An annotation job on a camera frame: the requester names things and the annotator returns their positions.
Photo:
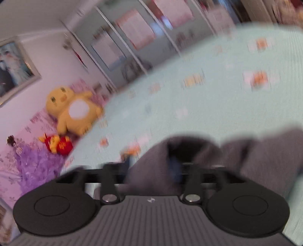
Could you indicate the framed wedding photo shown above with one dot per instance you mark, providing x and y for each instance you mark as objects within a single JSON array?
[{"x": 14, "y": 68}]

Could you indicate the red hanging knot ornament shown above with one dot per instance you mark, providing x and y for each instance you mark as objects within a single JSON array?
[{"x": 80, "y": 58}]

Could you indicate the pink bordered wall poster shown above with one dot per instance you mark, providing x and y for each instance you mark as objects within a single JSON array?
[{"x": 175, "y": 11}]

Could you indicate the red bordered wall poster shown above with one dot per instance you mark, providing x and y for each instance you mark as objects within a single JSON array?
[{"x": 136, "y": 28}]

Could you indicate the doll with purple ruffled dress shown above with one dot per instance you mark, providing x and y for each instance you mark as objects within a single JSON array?
[{"x": 37, "y": 163}]

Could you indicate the blue bordered wall poster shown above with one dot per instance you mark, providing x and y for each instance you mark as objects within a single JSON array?
[{"x": 107, "y": 53}]

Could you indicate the yellow plush toy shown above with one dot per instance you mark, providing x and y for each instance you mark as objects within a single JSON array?
[{"x": 75, "y": 111}]

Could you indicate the wardrobe with sliding doors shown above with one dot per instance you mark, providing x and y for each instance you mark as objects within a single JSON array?
[{"x": 146, "y": 35}]

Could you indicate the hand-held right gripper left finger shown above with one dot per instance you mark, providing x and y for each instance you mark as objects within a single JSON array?
[{"x": 126, "y": 173}]

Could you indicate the grey sweater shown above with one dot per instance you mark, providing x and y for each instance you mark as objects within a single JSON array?
[{"x": 260, "y": 156}]

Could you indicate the wall lamp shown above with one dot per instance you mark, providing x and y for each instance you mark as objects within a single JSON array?
[{"x": 67, "y": 43}]

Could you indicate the pink floral pillow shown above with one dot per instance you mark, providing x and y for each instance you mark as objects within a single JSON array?
[
  {"x": 82, "y": 87},
  {"x": 40, "y": 125}
]

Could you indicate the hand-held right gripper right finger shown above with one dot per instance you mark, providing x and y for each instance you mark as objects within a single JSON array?
[{"x": 174, "y": 169}]

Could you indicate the red plush toy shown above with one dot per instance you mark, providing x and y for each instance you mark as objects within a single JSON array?
[{"x": 59, "y": 144}]

